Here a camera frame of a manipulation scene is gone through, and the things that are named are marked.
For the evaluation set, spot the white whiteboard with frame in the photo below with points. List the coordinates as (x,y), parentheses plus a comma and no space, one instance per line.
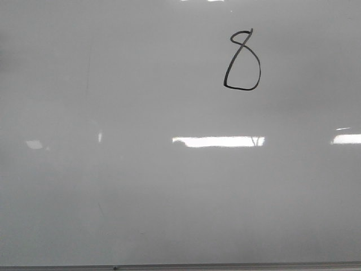
(180,132)

